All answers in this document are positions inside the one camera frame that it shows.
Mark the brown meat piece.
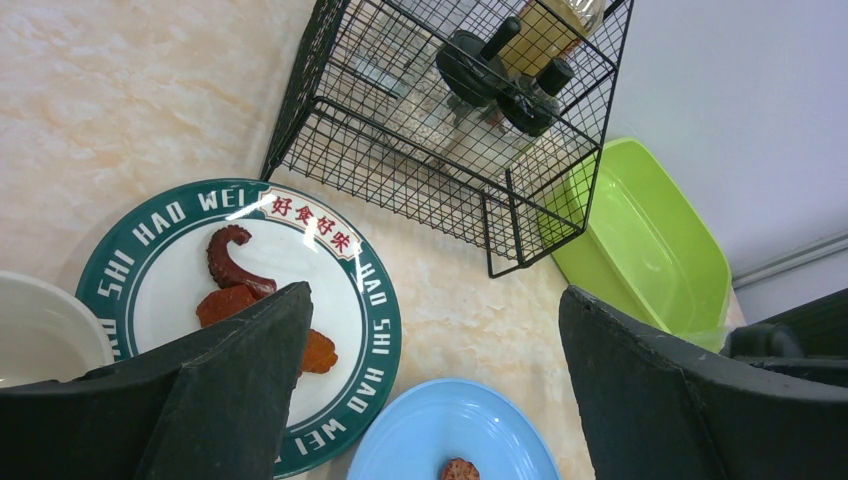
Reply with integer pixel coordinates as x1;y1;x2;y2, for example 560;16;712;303
440;457;481;480

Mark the brown sauce bottle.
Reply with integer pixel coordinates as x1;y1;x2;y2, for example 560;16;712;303
500;0;607;77

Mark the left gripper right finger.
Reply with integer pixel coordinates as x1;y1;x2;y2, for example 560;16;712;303
559;286;847;479

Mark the black wire rack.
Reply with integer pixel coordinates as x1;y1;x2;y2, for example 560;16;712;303
260;1;633;277

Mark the black-lid shaker jar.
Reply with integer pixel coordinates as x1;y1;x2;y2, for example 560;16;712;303
390;15;523;144
457;57;576;174

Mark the blue plate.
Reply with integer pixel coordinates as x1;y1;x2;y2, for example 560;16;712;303
347;378;561;479

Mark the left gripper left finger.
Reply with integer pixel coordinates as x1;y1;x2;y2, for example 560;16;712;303
1;281;314;479

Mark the food on white plate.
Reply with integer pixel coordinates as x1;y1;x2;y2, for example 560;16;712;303
195;225;338;375

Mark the green plastic basin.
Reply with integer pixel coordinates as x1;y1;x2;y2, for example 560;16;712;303
538;138;731;352

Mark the black trash bin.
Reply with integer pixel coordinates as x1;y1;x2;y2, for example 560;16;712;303
720;289;847;387

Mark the pink mug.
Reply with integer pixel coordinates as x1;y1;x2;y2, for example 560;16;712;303
1;271;114;388

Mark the black-lid shaker jar back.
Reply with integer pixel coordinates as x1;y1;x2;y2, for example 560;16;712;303
390;15;523;144

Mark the green-rimmed white plate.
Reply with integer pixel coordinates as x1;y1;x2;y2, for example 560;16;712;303
76;178;402;479

